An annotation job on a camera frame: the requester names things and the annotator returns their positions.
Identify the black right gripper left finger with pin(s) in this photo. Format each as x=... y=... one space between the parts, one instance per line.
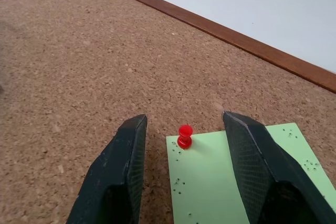
x=113 y=179

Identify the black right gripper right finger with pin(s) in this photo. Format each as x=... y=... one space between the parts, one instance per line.
x=265 y=171

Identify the green paper note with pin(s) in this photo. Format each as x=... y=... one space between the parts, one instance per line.
x=204 y=179

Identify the red pushpin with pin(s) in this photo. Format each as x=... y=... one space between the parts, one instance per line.
x=184 y=137

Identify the wood-framed cork board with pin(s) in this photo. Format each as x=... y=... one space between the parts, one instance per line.
x=110 y=72

